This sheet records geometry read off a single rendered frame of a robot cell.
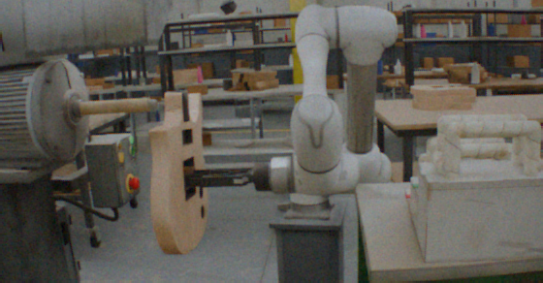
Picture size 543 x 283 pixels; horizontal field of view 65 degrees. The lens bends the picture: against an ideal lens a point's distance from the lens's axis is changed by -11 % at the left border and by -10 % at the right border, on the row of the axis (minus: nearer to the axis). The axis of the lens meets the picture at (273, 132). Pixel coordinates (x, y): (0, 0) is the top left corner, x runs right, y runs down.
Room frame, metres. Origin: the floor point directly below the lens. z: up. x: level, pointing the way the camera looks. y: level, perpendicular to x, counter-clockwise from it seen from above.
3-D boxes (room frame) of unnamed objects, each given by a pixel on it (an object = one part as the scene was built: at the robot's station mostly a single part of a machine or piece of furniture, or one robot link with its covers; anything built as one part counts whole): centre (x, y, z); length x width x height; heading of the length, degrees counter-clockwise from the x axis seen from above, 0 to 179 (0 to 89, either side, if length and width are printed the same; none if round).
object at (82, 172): (1.32, 0.59, 1.02); 0.19 x 0.04 x 0.04; 173
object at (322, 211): (1.81, -0.11, 0.73); 0.22 x 0.18 x 0.06; 76
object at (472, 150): (1.00, -0.45, 1.12); 0.20 x 0.03 x 0.03; 80
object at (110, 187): (1.38, 0.58, 0.99); 0.24 x 0.21 x 0.26; 83
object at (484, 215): (0.89, -0.43, 1.02); 0.27 x 0.15 x 0.17; 81
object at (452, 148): (0.86, -0.34, 1.15); 0.03 x 0.03 x 0.09
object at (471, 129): (0.84, -0.42, 1.20); 0.20 x 0.03 x 0.03; 80
